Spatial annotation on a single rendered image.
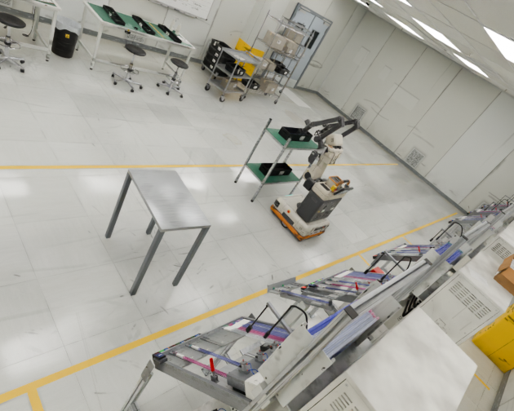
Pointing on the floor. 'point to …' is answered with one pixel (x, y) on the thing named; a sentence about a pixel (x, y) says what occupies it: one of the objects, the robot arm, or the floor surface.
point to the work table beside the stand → (163, 213)
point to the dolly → (216, 58)
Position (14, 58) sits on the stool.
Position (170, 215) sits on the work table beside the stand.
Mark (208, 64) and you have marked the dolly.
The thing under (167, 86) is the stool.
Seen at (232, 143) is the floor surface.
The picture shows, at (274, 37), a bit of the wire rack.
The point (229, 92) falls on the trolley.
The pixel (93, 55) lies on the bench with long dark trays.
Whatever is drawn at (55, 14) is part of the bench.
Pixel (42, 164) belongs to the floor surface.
